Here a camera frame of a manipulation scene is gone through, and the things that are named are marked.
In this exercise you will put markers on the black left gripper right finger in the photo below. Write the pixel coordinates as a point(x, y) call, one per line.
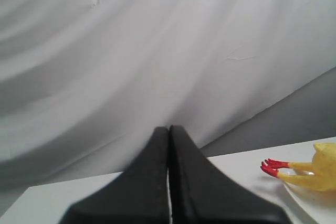
point(201, 193)

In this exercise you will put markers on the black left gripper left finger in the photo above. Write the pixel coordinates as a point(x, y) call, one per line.
point(138, 195)

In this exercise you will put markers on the yellow rubber chicken toy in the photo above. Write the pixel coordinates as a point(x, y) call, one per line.
point(322, 167)

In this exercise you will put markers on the white square plate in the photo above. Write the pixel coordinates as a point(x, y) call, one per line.
point(320, 206)

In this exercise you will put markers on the grey backdrop cloth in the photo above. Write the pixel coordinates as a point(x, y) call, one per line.
point(85, 82)

